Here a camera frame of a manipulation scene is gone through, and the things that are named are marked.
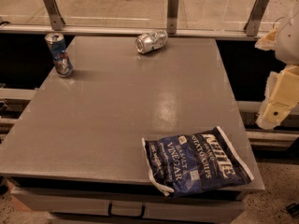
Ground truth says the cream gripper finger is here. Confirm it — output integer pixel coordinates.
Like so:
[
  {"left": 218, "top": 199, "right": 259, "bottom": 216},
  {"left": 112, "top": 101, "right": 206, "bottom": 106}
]
[{"left": 255, "top": 28, "right": 278, "bottom": 50}]

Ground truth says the blue redbull can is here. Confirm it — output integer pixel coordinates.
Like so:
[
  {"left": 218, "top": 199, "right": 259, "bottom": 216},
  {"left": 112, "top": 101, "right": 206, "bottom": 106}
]
[{"left": 45, "top": 33, "right": 73, "bottom": 77}]

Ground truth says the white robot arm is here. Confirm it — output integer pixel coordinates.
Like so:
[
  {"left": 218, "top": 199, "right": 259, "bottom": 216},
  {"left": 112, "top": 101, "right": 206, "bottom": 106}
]
[{"left": 255, "top": 3, "right": 299, "bottom": 130}]

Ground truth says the blue kettle chip bag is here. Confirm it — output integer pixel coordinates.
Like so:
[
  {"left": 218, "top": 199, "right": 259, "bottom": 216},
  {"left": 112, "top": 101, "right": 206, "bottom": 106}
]
[{"left": 142, "top": 126, "right": 254, "bottom": 198}]

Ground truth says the silver can lying down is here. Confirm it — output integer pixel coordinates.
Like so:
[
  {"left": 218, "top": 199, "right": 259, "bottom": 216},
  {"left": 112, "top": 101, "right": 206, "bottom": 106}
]
[{"left": 135, "top": 30, "right": 168, "bottom": 54}]

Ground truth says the right metal bracket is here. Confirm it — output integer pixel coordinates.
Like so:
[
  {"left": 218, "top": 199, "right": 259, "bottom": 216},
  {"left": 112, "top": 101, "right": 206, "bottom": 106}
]
[{"left": 244, "top": 0, "right": 270, "bottom": 36}]

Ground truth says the black drawer handle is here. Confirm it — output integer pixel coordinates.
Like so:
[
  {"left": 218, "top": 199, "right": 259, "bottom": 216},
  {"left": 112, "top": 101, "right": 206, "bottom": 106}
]
[{"left": 107, "top": 203, "right": 146, "bottom": 218}]

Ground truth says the left metal bracket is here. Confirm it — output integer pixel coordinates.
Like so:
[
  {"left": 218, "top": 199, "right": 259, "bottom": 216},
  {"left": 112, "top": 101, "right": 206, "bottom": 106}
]
[{"left": 43, "top": 0, "right": 65, "bottom": 31}]

